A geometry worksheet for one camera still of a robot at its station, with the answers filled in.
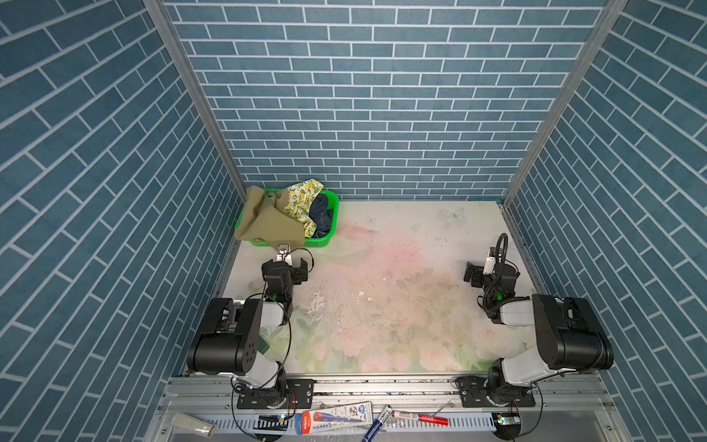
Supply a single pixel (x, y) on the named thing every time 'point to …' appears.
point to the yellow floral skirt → (299, 202)
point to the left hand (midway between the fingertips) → (293, 258)
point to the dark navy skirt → (321, 215)
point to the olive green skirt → (264, 217)
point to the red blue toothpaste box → (334, 418)
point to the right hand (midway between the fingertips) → (486, 265)
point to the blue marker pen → (377, 424)
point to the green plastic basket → (308, 242)
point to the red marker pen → (427, 419)
